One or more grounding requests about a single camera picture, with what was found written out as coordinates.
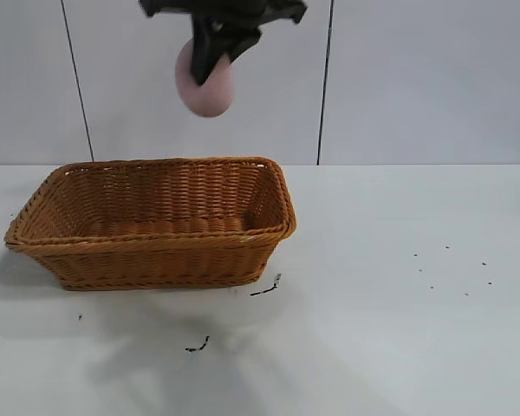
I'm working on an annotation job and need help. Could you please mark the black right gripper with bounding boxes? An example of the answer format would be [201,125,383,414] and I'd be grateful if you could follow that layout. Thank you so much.
[139,0,309,86]

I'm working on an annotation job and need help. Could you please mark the brown woven wicker basket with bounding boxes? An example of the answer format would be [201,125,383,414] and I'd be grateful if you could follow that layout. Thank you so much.
[3,156,298,292]

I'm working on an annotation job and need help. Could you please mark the pink peach with green leaf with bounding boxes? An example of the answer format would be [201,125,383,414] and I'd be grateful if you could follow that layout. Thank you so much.
[174,37,236,119]

